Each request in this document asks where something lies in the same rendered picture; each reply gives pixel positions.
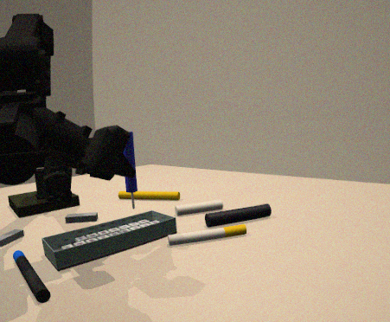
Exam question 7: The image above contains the white cylinder with yellow tip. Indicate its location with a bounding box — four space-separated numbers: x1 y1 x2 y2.
168 224 246 246

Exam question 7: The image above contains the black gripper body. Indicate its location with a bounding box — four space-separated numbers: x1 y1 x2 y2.
38 110 130 181

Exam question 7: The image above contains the blue stylus with white tip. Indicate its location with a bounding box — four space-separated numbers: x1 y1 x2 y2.
123 132 137 209

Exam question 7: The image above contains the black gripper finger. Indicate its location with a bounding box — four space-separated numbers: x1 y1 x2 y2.
75 167 86 175
116 153 136 178

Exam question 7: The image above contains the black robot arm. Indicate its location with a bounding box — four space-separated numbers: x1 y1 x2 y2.
0 13 80 203

